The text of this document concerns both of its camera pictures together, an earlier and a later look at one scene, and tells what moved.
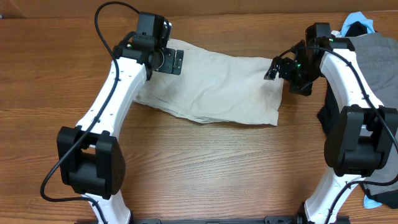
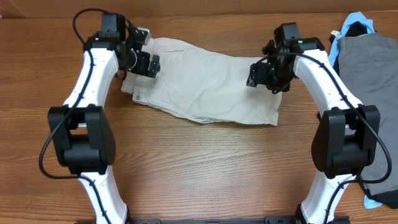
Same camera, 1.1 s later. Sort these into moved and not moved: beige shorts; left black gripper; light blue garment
Moved: left black gripper
Not moved: light blue garment; beige shorts
